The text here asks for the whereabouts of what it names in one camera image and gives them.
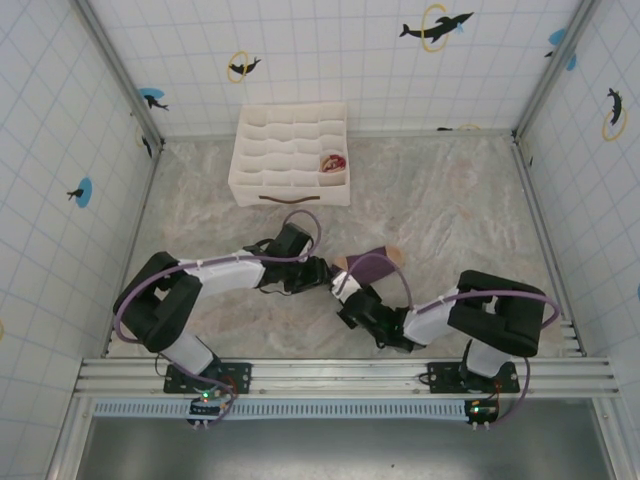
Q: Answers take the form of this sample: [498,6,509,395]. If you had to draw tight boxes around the purple sock peach toe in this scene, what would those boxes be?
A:
[331,243,406,290]

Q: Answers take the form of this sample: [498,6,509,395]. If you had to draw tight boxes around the white fabric organizer box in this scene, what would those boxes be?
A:
[227,102,352,209]

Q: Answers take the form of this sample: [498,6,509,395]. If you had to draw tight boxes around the black fish blue circle decal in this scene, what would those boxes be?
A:
[67,177,94,207]

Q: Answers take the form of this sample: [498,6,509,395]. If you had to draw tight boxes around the black shark blue circle decal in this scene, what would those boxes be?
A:
[138,87,170,112]

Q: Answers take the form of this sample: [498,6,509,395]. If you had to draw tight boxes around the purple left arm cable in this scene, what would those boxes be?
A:
[113,209,324,430]

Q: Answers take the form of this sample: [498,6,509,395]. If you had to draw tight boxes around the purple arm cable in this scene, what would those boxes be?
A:
[113,209,324,430]
[347,252,561,430]

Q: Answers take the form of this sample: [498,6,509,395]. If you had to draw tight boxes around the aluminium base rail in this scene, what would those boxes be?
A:
[73,356,621,399]

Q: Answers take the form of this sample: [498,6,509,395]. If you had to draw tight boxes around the white slotted cable duct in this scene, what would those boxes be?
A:
[92,398,501,420]

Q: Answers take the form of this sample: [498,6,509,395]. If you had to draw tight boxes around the aluminium frame rail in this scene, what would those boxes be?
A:
[512,137,586,357]
[162,128,519,139]
[102,142,166,357]

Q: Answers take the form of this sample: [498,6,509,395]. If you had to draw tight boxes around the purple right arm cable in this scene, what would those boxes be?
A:
[347,252,561,430]

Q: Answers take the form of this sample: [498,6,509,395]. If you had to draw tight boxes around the aluminium frame post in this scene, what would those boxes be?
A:
[74,0,166,146]
[512,0,601,141]

